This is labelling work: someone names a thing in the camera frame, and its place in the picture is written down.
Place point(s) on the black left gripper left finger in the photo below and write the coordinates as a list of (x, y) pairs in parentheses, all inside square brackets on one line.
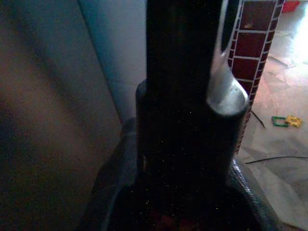
[(115, 163)]

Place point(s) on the green toy frame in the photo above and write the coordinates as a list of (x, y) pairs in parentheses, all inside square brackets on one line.
[(276, 121)]

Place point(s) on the red plastic basin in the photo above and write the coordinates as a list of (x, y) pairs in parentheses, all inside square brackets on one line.
[(290, 5)]

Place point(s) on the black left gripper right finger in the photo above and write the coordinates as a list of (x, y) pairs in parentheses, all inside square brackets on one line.
[(252, 199)]

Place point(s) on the yellow toy piece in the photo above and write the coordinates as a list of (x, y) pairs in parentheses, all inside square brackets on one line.
[(294, 121)]

